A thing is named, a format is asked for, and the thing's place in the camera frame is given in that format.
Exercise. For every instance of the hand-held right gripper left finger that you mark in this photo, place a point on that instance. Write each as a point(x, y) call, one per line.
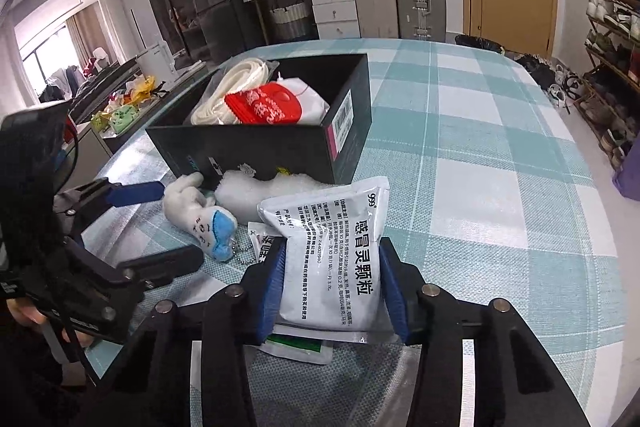
point(272, 297)

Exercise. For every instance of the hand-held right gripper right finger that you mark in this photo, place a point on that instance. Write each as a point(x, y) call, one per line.
point(397, 302)

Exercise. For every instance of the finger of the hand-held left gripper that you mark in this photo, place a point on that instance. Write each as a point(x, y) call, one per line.
point(140, 193)
point(165, 264)

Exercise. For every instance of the white blue plush toy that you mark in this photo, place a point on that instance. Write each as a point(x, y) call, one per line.
point(195, 217)

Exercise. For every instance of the white medicine packet black text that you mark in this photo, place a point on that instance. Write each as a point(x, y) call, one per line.
point(330, 267)

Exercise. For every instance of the black cardboard box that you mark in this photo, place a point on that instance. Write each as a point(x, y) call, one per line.
point(260, 152)

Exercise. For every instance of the red packet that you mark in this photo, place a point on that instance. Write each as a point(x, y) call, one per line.
point(265, 104)

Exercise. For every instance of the person's left hand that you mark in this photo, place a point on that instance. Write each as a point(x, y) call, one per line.
point(25, 314)

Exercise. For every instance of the white printed packet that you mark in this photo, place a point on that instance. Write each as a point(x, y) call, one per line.
point(260, 247)

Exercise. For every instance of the green white medicine packet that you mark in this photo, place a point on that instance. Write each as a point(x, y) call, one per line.
point(300, 349)

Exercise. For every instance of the green plastic bag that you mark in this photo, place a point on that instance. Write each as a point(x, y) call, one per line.
point(124, 118)

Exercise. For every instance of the white fluffy plush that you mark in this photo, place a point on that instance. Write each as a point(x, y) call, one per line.
point(250, 197)

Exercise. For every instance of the yellow plastic bag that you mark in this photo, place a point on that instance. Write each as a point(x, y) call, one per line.
point(142, 88)

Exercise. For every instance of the grey low table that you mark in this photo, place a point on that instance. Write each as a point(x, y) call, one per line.
point(100, 92)

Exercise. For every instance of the pile of clothes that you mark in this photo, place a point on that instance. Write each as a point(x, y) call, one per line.
point(70, 79)

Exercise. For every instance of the white appliance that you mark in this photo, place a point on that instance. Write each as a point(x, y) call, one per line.
point(157, 59)

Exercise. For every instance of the beige curtain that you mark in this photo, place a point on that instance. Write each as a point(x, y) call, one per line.
point(85, 34)

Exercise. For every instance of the grey white laundry basket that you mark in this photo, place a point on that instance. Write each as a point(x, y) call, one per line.
point(289, 22)

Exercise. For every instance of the purple bag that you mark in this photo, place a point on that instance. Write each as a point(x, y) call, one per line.
point(629, 179)

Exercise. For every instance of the white desk with drawers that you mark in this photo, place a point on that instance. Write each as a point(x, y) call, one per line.
point(335, 14)

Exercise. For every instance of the black trash bag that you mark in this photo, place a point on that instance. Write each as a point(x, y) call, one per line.
point(477, 43)

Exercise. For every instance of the group of floor shoes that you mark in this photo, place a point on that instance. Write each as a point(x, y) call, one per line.
point(555, 79)

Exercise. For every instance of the silver suitcase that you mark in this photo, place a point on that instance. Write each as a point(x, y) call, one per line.
point(420, 2)

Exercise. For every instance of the wooden shoe rack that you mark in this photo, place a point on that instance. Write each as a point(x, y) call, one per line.
point(597, 72)

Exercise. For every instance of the shoe rack with shoes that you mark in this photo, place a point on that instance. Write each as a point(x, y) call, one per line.
point(620, 27)

